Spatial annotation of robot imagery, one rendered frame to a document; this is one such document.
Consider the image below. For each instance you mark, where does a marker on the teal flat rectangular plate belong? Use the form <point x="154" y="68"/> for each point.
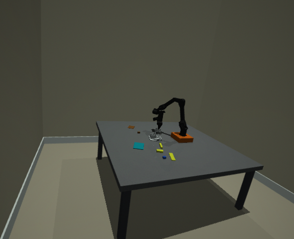
<point x="138" y="146"/>

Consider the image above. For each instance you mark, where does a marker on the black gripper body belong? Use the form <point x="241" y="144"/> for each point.
<point x="159" y="121"/>

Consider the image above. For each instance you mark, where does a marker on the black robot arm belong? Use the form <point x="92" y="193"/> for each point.
<point x="182" y="123"/>

